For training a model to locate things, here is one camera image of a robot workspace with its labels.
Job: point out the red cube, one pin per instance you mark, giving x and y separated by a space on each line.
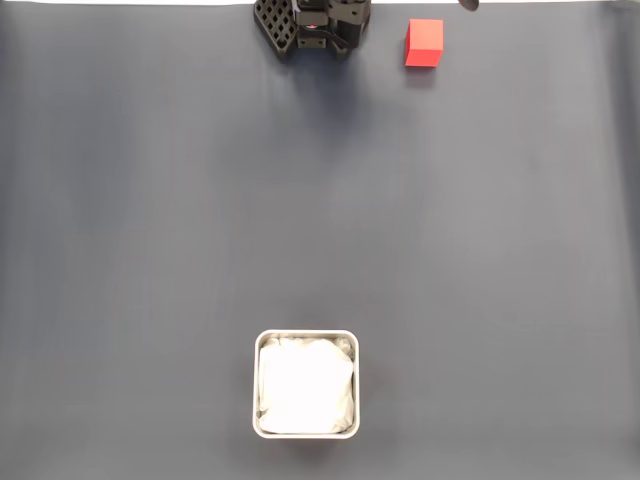
424 42

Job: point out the square metal box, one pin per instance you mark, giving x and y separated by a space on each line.
305 436

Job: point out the white crumpled cloth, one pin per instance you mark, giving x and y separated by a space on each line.
305 385

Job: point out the grey table mat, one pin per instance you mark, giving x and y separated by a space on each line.
150 225

